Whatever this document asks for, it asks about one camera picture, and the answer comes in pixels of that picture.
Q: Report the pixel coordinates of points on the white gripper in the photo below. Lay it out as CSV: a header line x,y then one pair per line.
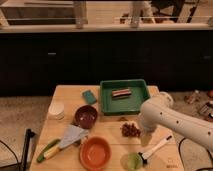
x,y
145,138

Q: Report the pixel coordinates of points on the dark red grape bunch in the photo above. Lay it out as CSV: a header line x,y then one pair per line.
x,y
130,130

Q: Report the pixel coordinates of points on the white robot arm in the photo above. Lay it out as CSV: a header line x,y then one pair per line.
x,y
157,110

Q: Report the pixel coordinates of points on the orange bowl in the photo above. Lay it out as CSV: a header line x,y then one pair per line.
x,y
95,153

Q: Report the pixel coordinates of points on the dark red bowl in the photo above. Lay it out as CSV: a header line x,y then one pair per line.
x,y
86,116

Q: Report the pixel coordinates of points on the green round lid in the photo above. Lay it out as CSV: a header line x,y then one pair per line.
x,y
131,161

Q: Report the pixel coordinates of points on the green plastic tray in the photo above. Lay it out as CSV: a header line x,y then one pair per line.
x,y
127,104

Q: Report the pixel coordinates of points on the striped block in tray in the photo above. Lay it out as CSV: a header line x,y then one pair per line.
x,y
121,93

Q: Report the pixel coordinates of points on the teal sponge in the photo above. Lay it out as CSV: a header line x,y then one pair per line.
x,y
89,97

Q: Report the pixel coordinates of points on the grey blue cloth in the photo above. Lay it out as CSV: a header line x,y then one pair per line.
x,y
71,135

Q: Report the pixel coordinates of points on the yellow corn cob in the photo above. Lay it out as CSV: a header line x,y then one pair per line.
x,y
51,152

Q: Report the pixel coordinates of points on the green cucumber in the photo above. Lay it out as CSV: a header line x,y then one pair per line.
x,y
51,144

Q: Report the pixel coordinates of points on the black stand left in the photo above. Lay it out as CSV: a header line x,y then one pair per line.
x,y
22,163

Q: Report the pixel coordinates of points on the white handled brush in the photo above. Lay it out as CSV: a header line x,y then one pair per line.
x,y
155,148

